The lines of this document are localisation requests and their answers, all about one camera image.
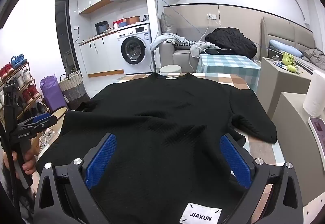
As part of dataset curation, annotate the black knit sweater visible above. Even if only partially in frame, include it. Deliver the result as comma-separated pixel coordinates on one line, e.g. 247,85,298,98
36,72,278,224

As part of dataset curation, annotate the beige bed headboard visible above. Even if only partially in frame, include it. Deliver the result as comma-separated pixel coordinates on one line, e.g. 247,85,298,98
261,15,316,52

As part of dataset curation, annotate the large beige box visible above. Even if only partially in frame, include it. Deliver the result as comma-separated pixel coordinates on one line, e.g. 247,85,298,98
266,92,325,207

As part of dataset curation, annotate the grey sofa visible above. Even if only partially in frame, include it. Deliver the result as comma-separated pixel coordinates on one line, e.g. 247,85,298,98
158,27,257,72

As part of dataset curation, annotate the wicker basket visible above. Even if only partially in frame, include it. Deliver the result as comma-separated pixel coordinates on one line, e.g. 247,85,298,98
58,70,90,109

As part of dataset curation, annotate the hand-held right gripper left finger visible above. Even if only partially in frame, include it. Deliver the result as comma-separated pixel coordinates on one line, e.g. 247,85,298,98
33,133,117,224

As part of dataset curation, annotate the green toy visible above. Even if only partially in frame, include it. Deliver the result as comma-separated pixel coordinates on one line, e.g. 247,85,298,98
282,52,297,72

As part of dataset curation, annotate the houndstooth cushion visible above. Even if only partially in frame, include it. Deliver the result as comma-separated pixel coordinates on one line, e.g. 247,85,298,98
175,39,197,49

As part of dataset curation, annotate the dark cooking pot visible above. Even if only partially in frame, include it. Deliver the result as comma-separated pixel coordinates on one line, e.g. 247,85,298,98
95,20,110,35

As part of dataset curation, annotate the black puffer jacket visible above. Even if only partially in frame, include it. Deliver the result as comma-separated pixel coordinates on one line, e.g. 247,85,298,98
205,27,257,58

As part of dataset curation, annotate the white paper towel roll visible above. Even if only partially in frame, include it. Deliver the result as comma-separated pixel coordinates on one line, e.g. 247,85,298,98
303,69,325,117

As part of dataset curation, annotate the purple bag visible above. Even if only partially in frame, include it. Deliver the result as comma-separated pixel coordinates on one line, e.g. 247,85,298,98
39,74,67,113

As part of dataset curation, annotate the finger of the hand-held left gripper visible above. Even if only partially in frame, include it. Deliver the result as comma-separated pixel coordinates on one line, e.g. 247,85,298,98
32,112,58,128

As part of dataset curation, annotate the small beige box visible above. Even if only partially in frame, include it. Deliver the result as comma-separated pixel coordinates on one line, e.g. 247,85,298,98
256,57,314,119

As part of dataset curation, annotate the round stool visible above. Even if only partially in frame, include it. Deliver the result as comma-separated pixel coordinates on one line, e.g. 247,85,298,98
160,65,182,74

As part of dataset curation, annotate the blue pillow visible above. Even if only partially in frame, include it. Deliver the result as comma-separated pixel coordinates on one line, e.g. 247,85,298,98
269,39,304,58

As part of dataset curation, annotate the white washing machine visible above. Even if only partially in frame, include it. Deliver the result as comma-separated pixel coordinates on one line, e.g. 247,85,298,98
116,24,152,75

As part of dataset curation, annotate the white kitchen counter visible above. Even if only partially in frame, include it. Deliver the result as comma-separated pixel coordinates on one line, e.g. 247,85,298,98
79,27,125,78

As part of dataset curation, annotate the shoe rack with shoes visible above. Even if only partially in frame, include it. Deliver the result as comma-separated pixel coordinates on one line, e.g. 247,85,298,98
0,54,49,123

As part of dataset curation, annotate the grey clothing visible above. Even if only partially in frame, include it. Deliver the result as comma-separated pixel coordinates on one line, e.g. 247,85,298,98
302,48,325,71

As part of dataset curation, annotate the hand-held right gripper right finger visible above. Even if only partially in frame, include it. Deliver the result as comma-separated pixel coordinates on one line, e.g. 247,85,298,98
218,134,304,224

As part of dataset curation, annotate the person's left hand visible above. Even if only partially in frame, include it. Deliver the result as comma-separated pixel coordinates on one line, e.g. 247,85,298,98
11,138,42,180

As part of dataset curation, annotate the white cloth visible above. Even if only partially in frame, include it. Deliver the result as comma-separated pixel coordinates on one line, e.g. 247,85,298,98
190,41,216,58

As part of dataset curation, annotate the dark door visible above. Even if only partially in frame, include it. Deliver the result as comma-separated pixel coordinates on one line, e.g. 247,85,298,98
55,0,77,72

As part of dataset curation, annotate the white tablet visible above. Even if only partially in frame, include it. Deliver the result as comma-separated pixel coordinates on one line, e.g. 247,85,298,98
308,117,325,158

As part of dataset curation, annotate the light blue cloth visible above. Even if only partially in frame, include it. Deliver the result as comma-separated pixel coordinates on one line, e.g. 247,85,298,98
150,33,188,51

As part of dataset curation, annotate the teal checked tablecloth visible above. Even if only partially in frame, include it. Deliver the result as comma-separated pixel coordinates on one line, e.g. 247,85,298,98
196,54,261,93

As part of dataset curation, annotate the grey cushion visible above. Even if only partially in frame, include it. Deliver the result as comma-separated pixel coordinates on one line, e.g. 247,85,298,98
160,12,177,35

